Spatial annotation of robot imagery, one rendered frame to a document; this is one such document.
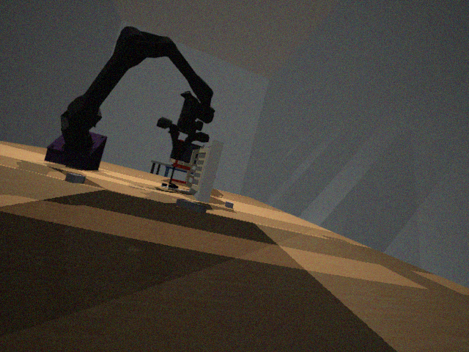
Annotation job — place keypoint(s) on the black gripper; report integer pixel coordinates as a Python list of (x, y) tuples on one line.
[(201, 137)]

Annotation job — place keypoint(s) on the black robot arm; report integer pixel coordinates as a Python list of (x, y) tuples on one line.
[(132, 47)]

